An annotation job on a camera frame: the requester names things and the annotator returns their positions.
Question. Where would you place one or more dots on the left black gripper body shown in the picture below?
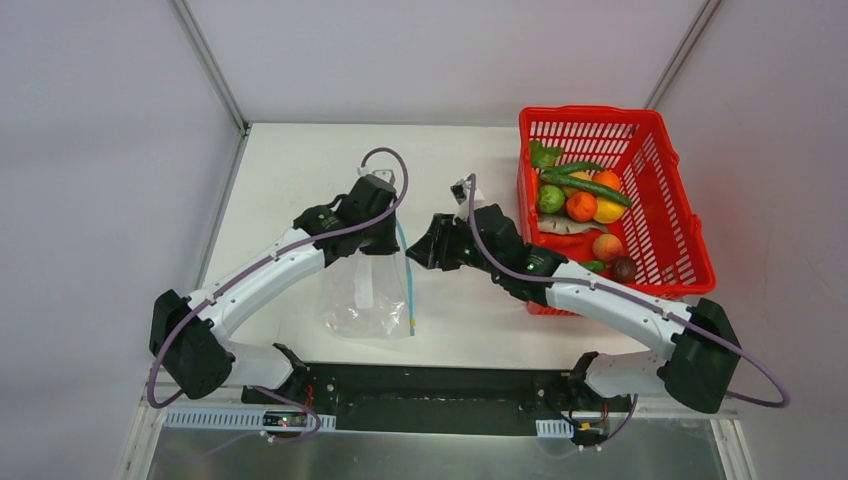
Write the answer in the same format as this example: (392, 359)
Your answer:
(382, 237)

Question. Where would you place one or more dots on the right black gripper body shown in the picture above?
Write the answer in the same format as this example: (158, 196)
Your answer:
(436, 245)

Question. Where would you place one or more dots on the green lime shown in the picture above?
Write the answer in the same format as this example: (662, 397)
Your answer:
(550, 199)

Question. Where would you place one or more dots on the orange tangerine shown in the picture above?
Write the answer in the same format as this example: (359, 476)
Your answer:
(581, 206)

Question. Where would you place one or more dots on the clear zip top bag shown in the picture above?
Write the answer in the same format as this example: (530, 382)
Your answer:
(369, 297)

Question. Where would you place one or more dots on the yellow orange with leaf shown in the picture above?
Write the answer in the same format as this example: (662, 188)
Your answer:
(581, 175)

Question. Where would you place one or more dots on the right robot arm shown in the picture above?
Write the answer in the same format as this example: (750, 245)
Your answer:
(691, 351)

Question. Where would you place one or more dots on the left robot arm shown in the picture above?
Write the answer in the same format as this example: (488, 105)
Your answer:
(191, 335)

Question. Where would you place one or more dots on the toy grey fish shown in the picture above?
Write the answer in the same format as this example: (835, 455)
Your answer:
(563, 225)

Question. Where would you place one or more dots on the red chili pepper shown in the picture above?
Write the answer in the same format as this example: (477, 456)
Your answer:
(565, 242)

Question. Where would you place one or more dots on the green lettuce leaf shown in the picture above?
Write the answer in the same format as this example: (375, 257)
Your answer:
(542, 156)

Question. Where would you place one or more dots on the green chili pepper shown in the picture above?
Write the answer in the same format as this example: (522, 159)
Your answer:
(595, 266)

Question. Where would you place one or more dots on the long green cucumber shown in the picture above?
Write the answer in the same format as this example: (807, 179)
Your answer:
(587, 186)

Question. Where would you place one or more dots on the peach fruit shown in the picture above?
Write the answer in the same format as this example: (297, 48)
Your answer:
(607, 248)

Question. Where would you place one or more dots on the yellow lemon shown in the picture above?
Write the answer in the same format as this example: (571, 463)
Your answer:
(608, 211)

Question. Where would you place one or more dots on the dark purple passion fruit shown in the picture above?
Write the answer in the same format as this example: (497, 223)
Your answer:
(624, 270)

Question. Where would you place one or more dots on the red plastic basket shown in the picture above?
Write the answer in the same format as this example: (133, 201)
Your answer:
(660, 231)

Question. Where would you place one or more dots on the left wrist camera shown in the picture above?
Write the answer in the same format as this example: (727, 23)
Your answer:
(387, 175)

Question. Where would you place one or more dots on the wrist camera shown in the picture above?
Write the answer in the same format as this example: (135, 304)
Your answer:
(387, 175)
(461, 191)

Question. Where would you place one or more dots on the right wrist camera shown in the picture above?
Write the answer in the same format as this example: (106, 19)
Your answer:
(461, 191)

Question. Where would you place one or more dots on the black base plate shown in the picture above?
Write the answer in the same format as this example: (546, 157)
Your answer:
(440, 400)

